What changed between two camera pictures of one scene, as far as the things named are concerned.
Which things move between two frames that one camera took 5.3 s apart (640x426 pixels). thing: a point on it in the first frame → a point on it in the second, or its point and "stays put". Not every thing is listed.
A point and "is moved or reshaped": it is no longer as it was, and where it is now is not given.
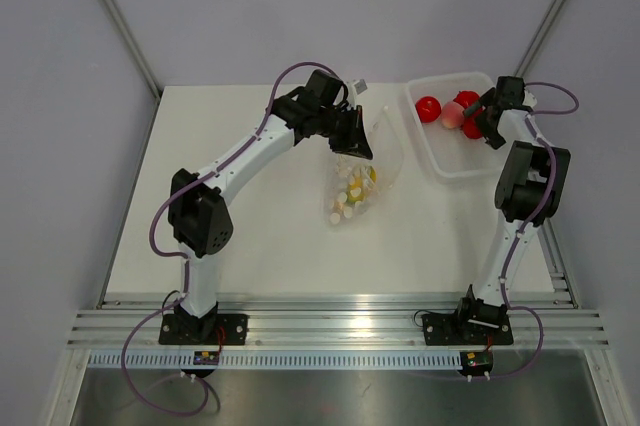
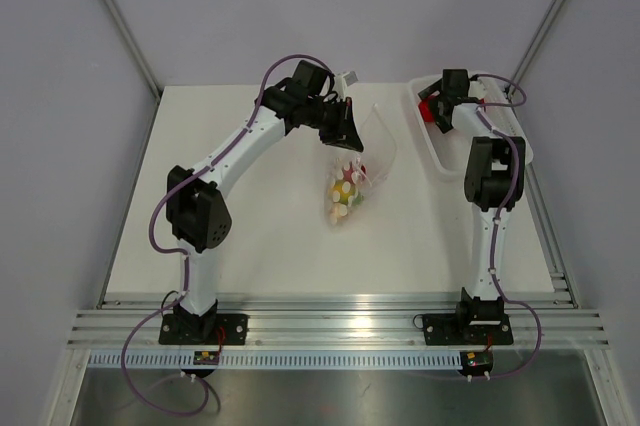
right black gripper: x=493 y=139 → x=430 y=90
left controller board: x=206 y=358 stays put
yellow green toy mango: x=361 y=180 → x=344 y=192
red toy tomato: x=428 y=108 stays put
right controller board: x=476 y=362 stays put
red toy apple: x=470 y=128 is moved or reshaped
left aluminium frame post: x=120 y=19 stays put
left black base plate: x=213 y=329 stays put
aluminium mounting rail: x=337 y=321 stays put
